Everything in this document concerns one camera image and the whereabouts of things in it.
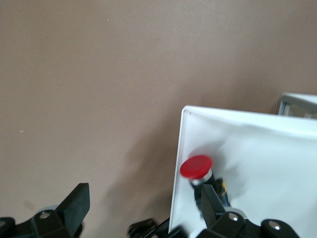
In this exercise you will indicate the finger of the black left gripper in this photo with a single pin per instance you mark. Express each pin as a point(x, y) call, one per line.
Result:
point(148, 226)

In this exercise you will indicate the red mushroom push button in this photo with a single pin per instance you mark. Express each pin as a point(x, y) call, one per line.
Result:
point(195, 166)

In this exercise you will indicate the white grey drawer cabinet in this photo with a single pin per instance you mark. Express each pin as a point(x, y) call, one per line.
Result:
point(294, 101)

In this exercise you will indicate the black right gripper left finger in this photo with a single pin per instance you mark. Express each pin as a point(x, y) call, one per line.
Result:
point(74, 208)

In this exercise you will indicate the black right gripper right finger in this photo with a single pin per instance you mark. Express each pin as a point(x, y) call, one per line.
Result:
point(213, 210)

